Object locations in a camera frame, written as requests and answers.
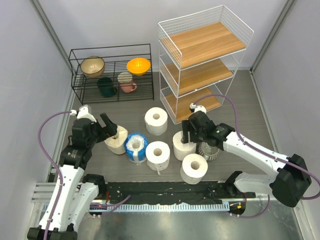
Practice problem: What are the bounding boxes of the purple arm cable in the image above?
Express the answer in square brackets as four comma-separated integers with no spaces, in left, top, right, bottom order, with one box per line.
[193,94,320,219]
[37,110,73,240]

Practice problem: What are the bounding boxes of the pink mug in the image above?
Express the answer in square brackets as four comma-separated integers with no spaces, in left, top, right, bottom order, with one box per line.
[120,81,138,94]

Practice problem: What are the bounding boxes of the black wire dish rack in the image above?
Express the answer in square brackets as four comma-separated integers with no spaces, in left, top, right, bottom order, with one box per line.
[68,43,155,105]

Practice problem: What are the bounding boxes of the dark green mug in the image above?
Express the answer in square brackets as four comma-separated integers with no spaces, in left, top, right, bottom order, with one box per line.
[96,77,118,98]

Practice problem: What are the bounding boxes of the white cable duct strip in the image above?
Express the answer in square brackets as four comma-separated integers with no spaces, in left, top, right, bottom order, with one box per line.
[114,201,230,213]

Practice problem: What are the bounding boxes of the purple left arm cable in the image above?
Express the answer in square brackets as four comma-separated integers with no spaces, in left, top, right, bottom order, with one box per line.
[37,110,73,240]

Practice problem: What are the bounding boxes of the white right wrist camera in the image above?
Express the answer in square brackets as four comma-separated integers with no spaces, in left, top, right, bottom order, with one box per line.
[189,103,207,114]

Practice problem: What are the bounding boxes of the blue wrapped paper towel roll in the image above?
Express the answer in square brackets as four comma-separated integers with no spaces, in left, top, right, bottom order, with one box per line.
[124,132,149,164]

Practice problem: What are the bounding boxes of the dotted white paper towel roll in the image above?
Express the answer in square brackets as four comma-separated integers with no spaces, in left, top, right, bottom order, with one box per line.
[180,153,208,185]

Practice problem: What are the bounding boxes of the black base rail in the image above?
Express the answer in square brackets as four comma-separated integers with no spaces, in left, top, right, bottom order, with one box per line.
[105,181,256,205]

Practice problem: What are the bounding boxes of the orange bowl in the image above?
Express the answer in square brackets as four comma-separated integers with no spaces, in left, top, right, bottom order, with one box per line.
[126,57,151,76]

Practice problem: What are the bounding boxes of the cream squashed paper towel roll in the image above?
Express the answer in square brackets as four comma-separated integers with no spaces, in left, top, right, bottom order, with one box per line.
[104,125,129,155]

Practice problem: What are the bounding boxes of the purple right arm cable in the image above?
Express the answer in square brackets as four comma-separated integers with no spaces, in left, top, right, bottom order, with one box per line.
[193,94,320,219]

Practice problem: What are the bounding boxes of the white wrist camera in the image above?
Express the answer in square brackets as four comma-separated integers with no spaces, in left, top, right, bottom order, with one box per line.
[69,104,97,123]
[189,103,207,114]

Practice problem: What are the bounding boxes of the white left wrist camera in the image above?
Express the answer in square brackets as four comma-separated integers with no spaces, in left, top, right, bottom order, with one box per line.
[69,104,97,123]

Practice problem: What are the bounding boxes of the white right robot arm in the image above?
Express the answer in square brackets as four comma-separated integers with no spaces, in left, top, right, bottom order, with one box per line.
[182,111,312,208]

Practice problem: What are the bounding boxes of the grey ribbed mug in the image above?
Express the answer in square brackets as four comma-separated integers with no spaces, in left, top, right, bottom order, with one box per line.
[198,142,220,161]

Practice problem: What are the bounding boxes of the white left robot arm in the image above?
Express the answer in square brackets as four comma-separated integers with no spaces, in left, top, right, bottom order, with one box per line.
[27,111,118,240]

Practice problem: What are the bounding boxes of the white wire wooden shelf unit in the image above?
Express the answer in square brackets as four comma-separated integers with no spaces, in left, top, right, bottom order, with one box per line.
[158,5,254,124]

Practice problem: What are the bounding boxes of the cream round lid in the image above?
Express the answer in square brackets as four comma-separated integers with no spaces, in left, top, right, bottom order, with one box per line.
[117,72,133,83]

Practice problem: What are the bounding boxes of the beige ceramic bowl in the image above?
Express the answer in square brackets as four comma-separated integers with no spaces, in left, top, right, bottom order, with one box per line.
[80,56,105,78]

